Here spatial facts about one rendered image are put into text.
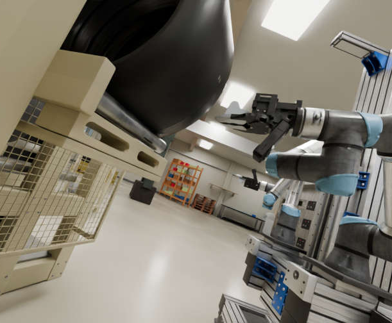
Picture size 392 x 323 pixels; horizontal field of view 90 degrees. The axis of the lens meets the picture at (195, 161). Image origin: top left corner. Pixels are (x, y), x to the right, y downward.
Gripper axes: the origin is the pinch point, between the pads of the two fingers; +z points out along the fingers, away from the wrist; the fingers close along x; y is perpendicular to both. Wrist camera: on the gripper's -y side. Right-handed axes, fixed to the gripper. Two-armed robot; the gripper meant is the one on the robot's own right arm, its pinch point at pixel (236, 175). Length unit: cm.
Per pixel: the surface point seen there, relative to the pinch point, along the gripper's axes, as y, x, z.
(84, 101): 0, -144, -2
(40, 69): -3, -145, 9
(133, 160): 8, -125, 1
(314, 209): 13, 419, -130
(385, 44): -239, 160, -109
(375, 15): -245, 116, -80
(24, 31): -7, -149, 9
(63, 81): -2, -144, 4
